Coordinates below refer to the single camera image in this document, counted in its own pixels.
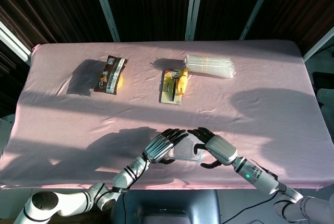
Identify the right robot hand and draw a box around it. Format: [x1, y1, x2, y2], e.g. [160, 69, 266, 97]
[187, 126, 238, 169]

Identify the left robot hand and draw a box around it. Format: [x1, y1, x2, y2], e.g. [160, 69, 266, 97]
[142, 128, 189, 165]

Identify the grey robot torso base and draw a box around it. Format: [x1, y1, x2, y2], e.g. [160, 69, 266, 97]
[111, 189, 222, 224]

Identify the yellow carded tool package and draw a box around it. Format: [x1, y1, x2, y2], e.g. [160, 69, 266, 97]
[159, 68, 189, 105]

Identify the bundle of clear glue sticks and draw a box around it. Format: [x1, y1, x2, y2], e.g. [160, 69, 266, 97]
[184, 54, 236, 80]

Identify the pink tablecloth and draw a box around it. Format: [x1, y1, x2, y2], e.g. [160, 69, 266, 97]
[0, 40, 334, 191]

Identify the brown snack packet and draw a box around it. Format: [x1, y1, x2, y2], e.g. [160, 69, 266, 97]
[93, 55, 129, 96]

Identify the light metal window frame post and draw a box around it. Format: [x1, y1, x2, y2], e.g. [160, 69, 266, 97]
[90, 0, 121, 42]
[239, 0, 279, 41]
[302, 25, 334, 62]
[0, 20, 32, 65]
[184, 0, 206, 41]

